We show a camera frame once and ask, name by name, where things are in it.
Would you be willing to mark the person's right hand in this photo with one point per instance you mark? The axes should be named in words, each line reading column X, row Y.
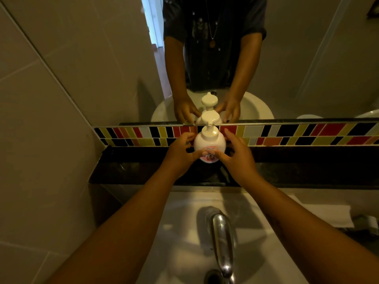
column 241, row 164

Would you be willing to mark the person's left hand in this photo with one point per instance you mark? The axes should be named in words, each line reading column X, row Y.
column 176, row 158

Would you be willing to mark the person's right thumb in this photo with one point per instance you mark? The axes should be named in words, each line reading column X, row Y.
column 218, row 155

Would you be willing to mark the person's left thumb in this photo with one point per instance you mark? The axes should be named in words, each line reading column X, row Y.
column 198, row 155

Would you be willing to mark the white pump soap bottle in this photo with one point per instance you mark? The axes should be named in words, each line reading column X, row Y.
column 209, row 141

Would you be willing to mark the person's right forearm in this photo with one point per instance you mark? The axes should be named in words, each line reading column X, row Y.
column 311, row 233

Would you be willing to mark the person's left forearm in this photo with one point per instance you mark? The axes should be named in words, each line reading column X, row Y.
column 124, row 233

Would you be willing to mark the chrome faucet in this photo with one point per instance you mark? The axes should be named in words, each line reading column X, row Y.
column 222, row 236

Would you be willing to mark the black stone ledge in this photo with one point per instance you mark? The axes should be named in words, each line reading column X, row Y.
column 311, row 168

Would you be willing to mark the white ceramic sink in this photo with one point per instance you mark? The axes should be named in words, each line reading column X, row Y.
column 183, row 251

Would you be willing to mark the white folded towel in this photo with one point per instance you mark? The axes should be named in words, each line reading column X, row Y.
column 328, row 214

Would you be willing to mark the wall mirror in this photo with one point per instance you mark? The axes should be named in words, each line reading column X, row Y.
column 296, row 56

